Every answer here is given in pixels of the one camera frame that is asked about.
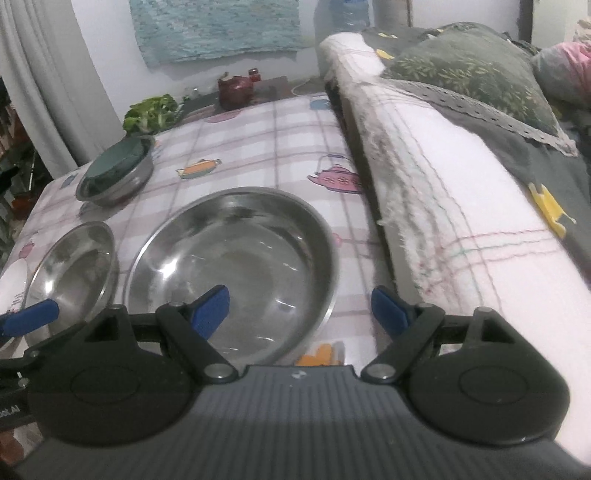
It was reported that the large steel plate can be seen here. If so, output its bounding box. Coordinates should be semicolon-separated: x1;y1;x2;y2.
122;187;339;369

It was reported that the green ceramic bowl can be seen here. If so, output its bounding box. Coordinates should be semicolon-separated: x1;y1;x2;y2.
85;136;153;188

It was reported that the small steel bowl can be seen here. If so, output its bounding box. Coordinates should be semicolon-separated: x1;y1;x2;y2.
24;221;119;346

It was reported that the white fringed blanket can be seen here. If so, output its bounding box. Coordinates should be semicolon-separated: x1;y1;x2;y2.
321;33;590;461

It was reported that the steel bowl on table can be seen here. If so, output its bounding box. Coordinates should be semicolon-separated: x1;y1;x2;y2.
76;135;155;207

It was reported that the plaid tablecloth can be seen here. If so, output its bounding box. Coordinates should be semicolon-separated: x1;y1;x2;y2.
10;93;392;367

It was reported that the green lettuce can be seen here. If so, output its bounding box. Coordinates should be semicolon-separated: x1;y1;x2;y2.
122;94;179;136

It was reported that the red onion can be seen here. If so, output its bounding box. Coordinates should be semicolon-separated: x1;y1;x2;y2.
217;72;254;110

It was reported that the grey curtain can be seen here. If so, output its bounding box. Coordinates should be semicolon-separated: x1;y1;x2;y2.
1;1;124;178

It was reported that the red jar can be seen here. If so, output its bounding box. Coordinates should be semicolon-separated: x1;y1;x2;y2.
249;68;262;83

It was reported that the green leaf pillow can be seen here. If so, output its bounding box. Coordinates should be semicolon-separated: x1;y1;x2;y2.
382;22;578;156

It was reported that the teal wall hanging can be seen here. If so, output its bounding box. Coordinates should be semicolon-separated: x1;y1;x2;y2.
129;0;303;68

